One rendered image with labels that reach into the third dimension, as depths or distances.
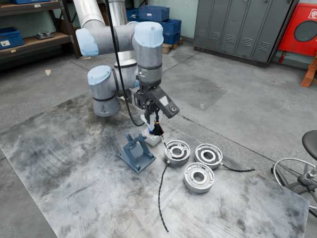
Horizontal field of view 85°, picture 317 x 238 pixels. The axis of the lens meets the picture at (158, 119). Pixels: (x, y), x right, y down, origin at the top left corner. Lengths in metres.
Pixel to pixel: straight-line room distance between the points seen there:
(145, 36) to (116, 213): 0.53
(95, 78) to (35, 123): 0.40
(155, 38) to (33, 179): 0.66
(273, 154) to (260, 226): 1.47
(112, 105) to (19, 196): 1.23
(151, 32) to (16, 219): 1.64
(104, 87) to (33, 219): 1.19
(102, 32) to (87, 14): 0.09
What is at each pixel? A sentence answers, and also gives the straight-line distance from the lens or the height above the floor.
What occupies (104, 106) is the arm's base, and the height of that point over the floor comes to 0.86.
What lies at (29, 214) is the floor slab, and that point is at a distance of 1.77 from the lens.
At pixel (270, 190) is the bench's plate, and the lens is 0.77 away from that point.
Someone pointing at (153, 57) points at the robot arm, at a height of 1.21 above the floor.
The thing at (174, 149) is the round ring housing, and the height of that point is 0.82.
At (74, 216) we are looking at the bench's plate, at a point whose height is 0.80.
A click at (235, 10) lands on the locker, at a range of 3.88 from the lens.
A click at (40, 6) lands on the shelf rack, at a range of 3.83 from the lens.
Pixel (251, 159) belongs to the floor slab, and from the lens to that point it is 1.95.
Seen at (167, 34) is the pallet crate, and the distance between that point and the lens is 4.21.
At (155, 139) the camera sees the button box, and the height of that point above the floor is 0.84.
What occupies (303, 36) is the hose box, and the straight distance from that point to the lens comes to 4.00.
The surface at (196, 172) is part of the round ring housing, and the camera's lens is 0.68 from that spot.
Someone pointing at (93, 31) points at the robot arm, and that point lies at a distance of 0.58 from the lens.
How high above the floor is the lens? 1.39
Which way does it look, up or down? 40 degrees down
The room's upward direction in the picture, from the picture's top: straight up
